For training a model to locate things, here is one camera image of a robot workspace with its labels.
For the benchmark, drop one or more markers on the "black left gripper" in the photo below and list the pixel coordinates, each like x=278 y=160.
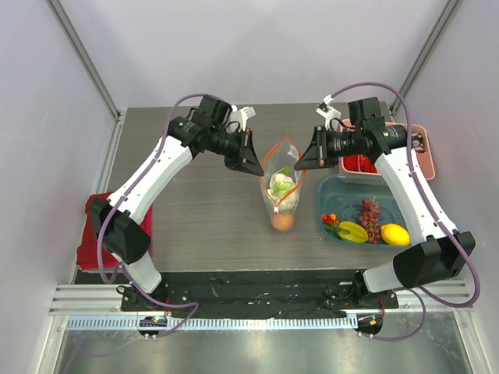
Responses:
x=245 y=159

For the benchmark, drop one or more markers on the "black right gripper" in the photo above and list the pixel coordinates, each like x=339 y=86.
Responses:
x=320 y=146

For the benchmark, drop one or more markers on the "clear orange-zip plastic bag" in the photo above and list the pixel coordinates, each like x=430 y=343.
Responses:
x=284 y=154

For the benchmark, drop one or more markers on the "white cauliflower with leaves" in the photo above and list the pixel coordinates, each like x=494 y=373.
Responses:
x=282 y=191

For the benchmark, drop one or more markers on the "cherry tomato sprig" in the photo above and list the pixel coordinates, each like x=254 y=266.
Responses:
x=331 y=224

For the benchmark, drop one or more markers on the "orange peach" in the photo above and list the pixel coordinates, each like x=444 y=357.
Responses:
x=282 y=221

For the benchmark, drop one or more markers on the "yellow starfruit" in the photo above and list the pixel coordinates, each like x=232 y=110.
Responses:
x=352 y=232

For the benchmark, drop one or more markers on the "red grape bunch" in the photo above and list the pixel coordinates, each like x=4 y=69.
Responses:
x=369 y=220

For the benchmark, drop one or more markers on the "yellow lemon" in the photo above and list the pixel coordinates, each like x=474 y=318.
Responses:
x=394 y=234

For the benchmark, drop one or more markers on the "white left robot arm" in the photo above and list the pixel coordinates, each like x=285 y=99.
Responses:
x=116 y=220

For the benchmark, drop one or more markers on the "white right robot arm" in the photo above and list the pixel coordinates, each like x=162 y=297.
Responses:
x=437 y=248

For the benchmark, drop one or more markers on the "pink plastic bin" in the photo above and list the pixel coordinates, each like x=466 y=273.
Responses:
x=425 y=160

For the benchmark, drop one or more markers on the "red items in bin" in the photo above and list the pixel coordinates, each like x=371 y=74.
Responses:
x=359 y=163

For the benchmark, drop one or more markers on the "blue translucent plastic tray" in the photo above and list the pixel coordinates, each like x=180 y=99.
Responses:
x=344 y=199

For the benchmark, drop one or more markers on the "patterned packet in bin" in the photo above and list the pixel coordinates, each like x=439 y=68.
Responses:
x=418 y=142

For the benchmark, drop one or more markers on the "dark red folded cloth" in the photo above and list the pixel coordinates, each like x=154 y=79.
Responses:
x=87 y=251

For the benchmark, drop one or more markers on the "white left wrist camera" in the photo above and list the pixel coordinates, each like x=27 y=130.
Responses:
x=238 y=118

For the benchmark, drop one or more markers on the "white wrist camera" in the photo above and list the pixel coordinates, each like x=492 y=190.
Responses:
x=238 y=118
x=330 y=114

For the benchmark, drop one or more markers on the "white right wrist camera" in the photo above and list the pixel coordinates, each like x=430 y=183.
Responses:
x=330 y=114

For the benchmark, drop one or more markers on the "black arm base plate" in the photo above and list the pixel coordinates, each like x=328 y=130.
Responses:
x=256 y=294

